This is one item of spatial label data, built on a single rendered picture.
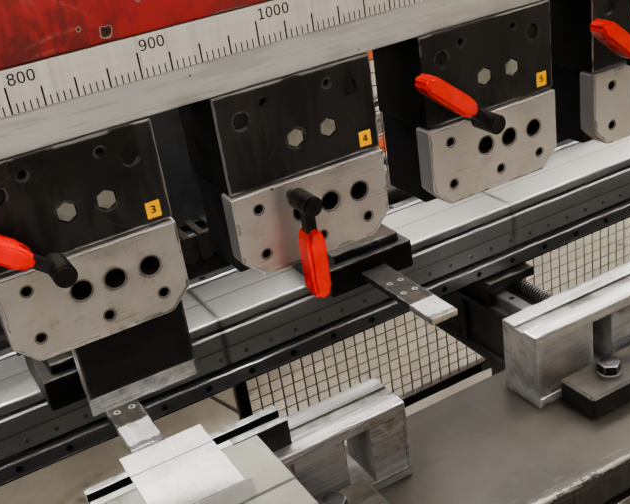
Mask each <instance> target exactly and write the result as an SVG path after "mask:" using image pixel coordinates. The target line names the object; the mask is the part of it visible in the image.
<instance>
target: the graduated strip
mask: <svg viewBox="0 0 630 504"><path fill-rule="evenodd" d="M420 1H424V0H274V1H270V2H266V3H262V4H259V5H255V6H251V7H247V8H243V9H239V10H235V11H232V12H228V13H224V14H220V15H216V16H212V17H208V18H205V19H201V20H197V21H193V22H189V23H185V24H181V25H178V26H174V27H170V28H166V29H162V30H158V31H154V32H151V33H147V34H143V35H139V36H135V37H131V38H127V39H124V40H120V41H116V42H112V43H108V44H104V45H100V46H97V47H93V48H89V49H85V50H81V51H77V52H73V53H70V54H66V55H62V56H58V57H54V58H50V59H46V60H43V61H39V62H35V63H31V64H27V65H23V66H19V67H16V68H12V69H8V70H4V71H0V118H3V117H7V116H11V115H14V114H18V113H21V112H25V111H29V110H32V109H36V108H39V107H43V106H47V105H50V104H54V103H57V102H61V101H64V100H68V99H72V98H75V97H79V96H82V95H86V94H90V93H93V92H97V91H100V90H104V89H108V88H111V87H115V86H118V85H122V84H126V83H129V82H133V81H136V80H140V79H144V78H147V77H151V76H154V75H158V74H161V73H165V72H169V71H172V70H176V69H179V68H183V67H187V66H190V65H194V64H197V63H201V62H205V61H208V60H212V59H215V58H219V57H223V56H226V55H230V54H233V53H237V52H241V51H244V50H248V49H251V48H255V47H259V46H262V45H266V44H269V43H273V42H276V41H280V40H284V39H287V38H291V37H294V36H298V35H302V34H305V33H309V32H312V31H316V30H320V29H323V28H327V27H330V26H334V25H338V24H341V23H345V22H348V21H352V20H356V19H359V18H363V17H366V16H370V15H374V14H377V13H381V12H384V11H388V10H391V9H395V8H399V7H402V6H406V5H409V4H413V3H417V2H420Z"/></svg>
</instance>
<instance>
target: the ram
mask: <svg viewBox="0 0 630 504"><path fill-rule="evenodd" d="M270 1H274V0H0V71H4V70H8V69H12V68H16V67H19V66H23V65H27V64H31V63H35V62H39V61H43V60H46V59H50V58H54V57H58V56H62V55H66V54H70V53H73V52H77V51H81V50H85V49H89V48H93V47H97V46H100V45H104V44H108V43H112V42H116V41H120V40H124V39H127V38H131V37H135V36H139V35H143V34H147V33H151V32H154V31H158V30H162V29H166V28H170V27H174V26H178V25H181V24H185V23H189V22H193V21H197V20H201V19H205V18H208V17H212V16H216V15H220V14H224V13H228V12H232V11H235V10H239V9H243V8H247V7H251V6H255V5H259V4H262V3H266V2H270ZM537 1H540V0H424V1H420V2H417V3H413V4H409V5H406V6H402V7H399V8H395V9H391V10H388V11H384V12H381V13H377V14H374V15H370V16H366V17H363V18H359V19H356V20H352V21H348V22H345V23H341V24H338V25H334V26H330V27H327V28H323V29H320V30H316V31H312V32H309V33H305V34H302V35H298V36H294V37H291V38H287V39H284V40H280V41H276V42H273V43H269V44H266V45H262V46H259V47H255V48H251V49H248V50H244V51H241V52H237V53H233V54H230V55H226V56H223V57H219V58H215V59H212V60H208V61H205V62H201V63H197V64H194V65H190V66H187V67H183V68H179V69H176V70H172V71H169V72H165V73H161V74H158V75H154V76H151V77H147V78H144V79H140V80H136V81H133V82H129V83H126V84H122V85H118V86H115V87H111V88H108V89H104V90H100V91H97V92H93V93H90V94H86V95H82V96H79V97H75V98H72V99H68V100H64V101H61V102H57V103H54V104H50V105H47V106H43V107H39V108H36V109H32V110H29V111H25V112H21V113H18V114H14V115H11V116H7V117H3V118H0V160H2V159H5V158H8V157H12V156H15V155H19V154H22V153H25V152H29V151H32V150H36V149H39V148H42V147H46V146H49V145H53V144H56V143H59V142H63V141H66V140H69V139H73V138H76V137H80V136H83V135H86V134H90V133H93V132H97V131H100V130H103V129H107V128H110V127H113V126H117V125H120V124H124V123H127V122H130V121H134V120H137V119H141V118H144V117H147V116H151V115H154V114H158V113H161V112H164V111H168V110H171V109H174V108H178V107H181V106H185V105H188V104H191V103H195V102H198V101H202V100H205V99H208V98H212V97H215V96H219V95H222V94H225V93H229V92H232V91H235V90H239V89H242V88H246V87H249V86H252V85H256V84H259V83H263V82H266V81H269V80H273V79H276V78H280V77H283V76H286V75H290V74H293V73H296V72H300V71H303V70H307V69H310V68H313V67H317V66H320V65H324V64H327V63H330V62H334V61H337V60H340V59H344V58H347V57H351V56H354V55H357V54H361V53H364V52H368V51H371V50H374V49H378V48H381V47H385V46H388V45H391V44H395V43H398V42H401V41H405V40H408V39H412V38H415V37H418V36H422V35H425V34H429V33H432V32H435V31H439V30H442V29H446V28H449V27H452V26H456V25H459V24H462V23H466V22H469V21H473V20H476V19H479V18H483V17H486V16H490V15H493V14H496V13H500V12H503V11H507V10H510V9H513V8H517V7H520V6H523V5H527V4H530V3H534V2H537Z"/></svg>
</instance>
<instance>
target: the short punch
mask: <svg viewBox="0 0 630 504"><path fill-rule="evenodd" d="M71 351H72V354H73V357H74V361H75V364H76V367H77V371H78V374H79V377H80V380H81V384H82V387H83V390H84V393H85V395H86V396H87V398H88V402H89V405H90V408H91V412H92V415H93V417H94V416H96V415H99V414H101V413H104V412H106V411H108V410H111V409H113V408H116V407H118V406H120V405H123V404H125V403H128V402H130V401H133V400H135V399H137V398H140V397H142V396H145V395H147V394H149V393H152V392H154V391H157V390H159V389H161V388H164V387H166V386H169V385H171V384H173V383H176V382H178V381H181V380H183V379H186V378H188V377H190V376H193V375H195V374H196V370H195V366H194V361H193V359H195V354H194V350H193V345H192V341H191V337H190V333H189V328H188V324H187V320H186V316H185V311H184V307H183V303H182V299H181V300H180V302H179V303H178V305H177V307H176V309H175V310H173V311H172V312H169V313H167V314H164V315H161V316H159V317H156V318H154V319H151V320H148V321H146V322H143V323H141V324H138V325H135V326H133V327H130V328H127V329H125V330H122V331H120V332H117V333H114V334H112V335H109V336H107V337H104V338H101V339H99V340H96V341H94V342H91V343H88V344H86V345H83V346H81V347H78V348H75V349H73V350H71Z"/></svg>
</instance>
